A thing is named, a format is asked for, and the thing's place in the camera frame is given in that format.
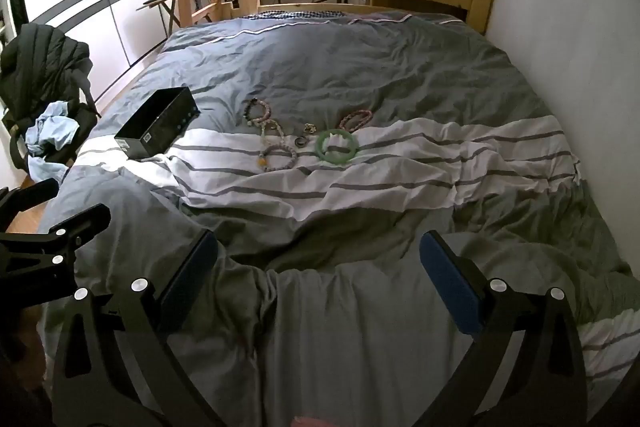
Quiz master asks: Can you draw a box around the black puffer jacket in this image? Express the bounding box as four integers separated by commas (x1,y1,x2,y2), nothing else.
0,23,94,124

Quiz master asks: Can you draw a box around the black rectangular box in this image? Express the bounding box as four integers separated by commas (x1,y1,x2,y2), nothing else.
114,87,202,159

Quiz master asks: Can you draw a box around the pink bead bracelet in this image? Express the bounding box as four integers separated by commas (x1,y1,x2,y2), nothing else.
338,109,375,132

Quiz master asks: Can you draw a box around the light blue cloth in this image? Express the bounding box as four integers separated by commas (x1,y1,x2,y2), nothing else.
25,100,81,182

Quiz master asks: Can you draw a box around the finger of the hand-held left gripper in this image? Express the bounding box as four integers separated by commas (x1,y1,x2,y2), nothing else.
0,178,60,228
0,203,111,308

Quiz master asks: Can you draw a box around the grey striped duvet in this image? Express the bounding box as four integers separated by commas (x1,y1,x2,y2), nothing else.
37,4,636,427

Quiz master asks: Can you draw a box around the black chair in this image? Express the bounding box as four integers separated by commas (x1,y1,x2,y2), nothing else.
0,79,102,175

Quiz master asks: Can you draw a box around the white bead bracelet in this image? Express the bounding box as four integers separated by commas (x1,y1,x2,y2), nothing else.
259,119,287,154

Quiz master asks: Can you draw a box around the green bangle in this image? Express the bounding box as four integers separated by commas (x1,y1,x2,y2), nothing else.
315,129,360,164

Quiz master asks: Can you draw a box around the dark folding table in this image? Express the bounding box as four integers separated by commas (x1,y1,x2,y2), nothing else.
136,0,182,35

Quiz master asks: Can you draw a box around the checked blanket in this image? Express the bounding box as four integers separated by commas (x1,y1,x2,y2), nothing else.
244,9,347,21

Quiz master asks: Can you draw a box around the dark bead bracelet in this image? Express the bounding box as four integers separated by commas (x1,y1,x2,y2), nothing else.
243,98,271,126

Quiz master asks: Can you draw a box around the purple bead bracelet orange charm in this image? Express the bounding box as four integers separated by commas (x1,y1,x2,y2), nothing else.
257,145,299,171

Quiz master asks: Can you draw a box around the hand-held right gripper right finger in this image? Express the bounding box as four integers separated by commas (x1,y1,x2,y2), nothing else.
419,229,588,427

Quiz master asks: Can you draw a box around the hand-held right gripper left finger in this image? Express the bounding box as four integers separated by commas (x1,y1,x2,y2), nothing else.
52,229,226,427

